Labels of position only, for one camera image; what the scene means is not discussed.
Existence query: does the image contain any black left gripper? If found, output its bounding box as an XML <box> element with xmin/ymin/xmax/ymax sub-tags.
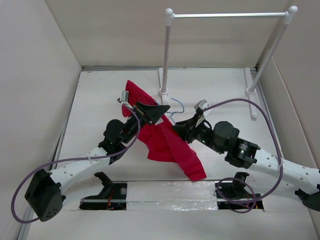
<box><xmin>121</xmin><ymin>101</ymin><xmax>169</xmax><ymax>144</ymax></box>

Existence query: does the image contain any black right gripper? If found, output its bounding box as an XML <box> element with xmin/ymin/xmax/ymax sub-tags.
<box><xmin>171</xmin><ymin>112</ymin><xmax>224</xmax><ymax>154</ymax></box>

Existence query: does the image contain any blue wire hanger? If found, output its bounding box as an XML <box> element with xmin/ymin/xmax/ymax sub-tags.
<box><xmin>166</xmin><ymin>98</ymin><xmax>185</xmax><ymax>125</ymax></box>

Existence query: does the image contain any red t shirt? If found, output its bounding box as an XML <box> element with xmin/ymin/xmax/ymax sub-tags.
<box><xmin>121</xmin><ymin>79</ymin><xmax>208</xmax><ymax>181</ymax></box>

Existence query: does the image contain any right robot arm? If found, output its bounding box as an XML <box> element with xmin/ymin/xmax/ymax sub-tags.
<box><xmin>173</xmin><ymin>117</ymin><xmax>320</xmax><ymax>211</ymax></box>

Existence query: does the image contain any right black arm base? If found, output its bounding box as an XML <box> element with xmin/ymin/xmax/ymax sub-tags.
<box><xmin>213</xmin><ymin>179</ymin><xmax>264</xmax><ymax>212</ymax></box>

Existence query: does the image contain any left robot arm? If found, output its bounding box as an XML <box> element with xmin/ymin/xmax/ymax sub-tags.
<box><xmin>24</xmin><ymin>102</ymin><xmax>170</xmax><ymax>222</ymax></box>

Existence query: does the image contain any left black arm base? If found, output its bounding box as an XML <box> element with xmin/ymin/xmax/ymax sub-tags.
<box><xmin>79</xmin><ymin>172</ymin><xmax>128</xmax><ymax>211</ymax></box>

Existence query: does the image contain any white clothes rack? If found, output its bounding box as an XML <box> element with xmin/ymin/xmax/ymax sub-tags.
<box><xmin>158</xmin><ymin>5</ymin><xmax>298</xmax><ymax>104</ymax></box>

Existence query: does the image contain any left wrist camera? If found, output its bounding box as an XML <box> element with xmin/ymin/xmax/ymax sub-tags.
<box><xmin>117</xmin><ymin>90</ymin><xmax>129</xmax><ymax>104</ymax></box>

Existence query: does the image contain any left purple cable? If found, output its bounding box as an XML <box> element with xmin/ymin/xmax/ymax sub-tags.
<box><xmin>11</xmin><ymin>97</ymin><xmax>141</xmax><ymax>224</ymax></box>

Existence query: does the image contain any purple cable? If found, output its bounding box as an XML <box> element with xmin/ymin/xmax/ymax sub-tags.
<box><xmin>202</xmin><ymin>98</ymin><xmax>285</xmax><ymax>213</ymax></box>
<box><xmin>11</xmin><ymin>97</ymin><xmax>141</xmax><ymax>224</ymax></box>

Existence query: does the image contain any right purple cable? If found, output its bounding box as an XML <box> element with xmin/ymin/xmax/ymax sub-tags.
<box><xmin>202</xmin><ymin>98</ymin><xmax>285</xmax><ymax>213</ymax></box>

